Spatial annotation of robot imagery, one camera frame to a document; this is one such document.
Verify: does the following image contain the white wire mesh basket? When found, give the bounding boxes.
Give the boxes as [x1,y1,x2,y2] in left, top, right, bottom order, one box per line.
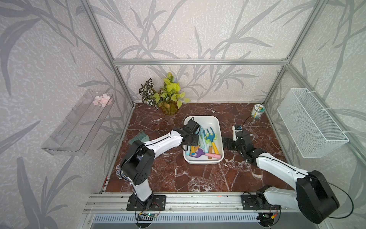
[277,88,349,158]

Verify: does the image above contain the aluminium front rail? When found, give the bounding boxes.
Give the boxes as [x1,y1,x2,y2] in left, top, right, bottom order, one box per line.
[83,192,295,214]

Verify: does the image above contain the light blue fork pale handle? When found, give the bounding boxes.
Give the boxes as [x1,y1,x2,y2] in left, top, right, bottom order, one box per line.
[199,127,208,153]

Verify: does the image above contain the green rake wooden handle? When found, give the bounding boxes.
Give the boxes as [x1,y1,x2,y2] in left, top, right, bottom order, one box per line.
[205,136,213,154]

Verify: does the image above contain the dark teal fork yellow handle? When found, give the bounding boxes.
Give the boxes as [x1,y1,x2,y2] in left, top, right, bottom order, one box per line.
[190,146,199,155]

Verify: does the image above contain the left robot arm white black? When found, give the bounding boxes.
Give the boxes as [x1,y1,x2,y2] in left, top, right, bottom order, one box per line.
[117,118,201,203]

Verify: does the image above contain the dark teal rake yellow handle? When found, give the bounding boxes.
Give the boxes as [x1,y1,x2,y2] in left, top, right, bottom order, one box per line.
[207,128,219,154]

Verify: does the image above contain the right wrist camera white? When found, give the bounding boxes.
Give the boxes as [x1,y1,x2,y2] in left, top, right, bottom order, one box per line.
[232,125,243,141]

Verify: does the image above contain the potted plant amber vase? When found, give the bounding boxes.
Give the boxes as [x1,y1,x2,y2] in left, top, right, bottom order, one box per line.
[139,73,190,115]

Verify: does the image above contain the clear acrylic wall shelf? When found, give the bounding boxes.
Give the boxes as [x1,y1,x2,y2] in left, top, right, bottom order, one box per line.
[41,89,114,156]

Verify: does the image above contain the white plastic storage box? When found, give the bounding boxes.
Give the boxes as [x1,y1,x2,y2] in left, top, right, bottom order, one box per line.
[184,115,225,165]

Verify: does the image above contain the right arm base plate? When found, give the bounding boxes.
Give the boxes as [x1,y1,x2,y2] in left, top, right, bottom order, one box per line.
[241,192,282,211]

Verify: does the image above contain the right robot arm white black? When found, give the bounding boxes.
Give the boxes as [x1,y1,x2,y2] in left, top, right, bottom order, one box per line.
[222,130,339,224]

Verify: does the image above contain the small jar green label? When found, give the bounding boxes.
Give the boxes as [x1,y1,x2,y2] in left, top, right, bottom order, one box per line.
[251,104,266,119]

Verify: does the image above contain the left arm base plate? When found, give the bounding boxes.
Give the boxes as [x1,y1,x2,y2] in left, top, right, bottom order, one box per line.
[126,194,167,211]

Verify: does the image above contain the blue patterned cloth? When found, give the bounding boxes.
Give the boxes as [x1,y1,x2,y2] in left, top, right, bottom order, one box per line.
[116,164,126,180]

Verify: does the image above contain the pink artificial flowers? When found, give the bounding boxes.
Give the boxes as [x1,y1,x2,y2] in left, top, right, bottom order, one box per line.
[92,94,113,108]

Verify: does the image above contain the purple rake pink handle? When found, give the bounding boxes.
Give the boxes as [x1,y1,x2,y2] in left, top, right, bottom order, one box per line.
[189,148,222,159]

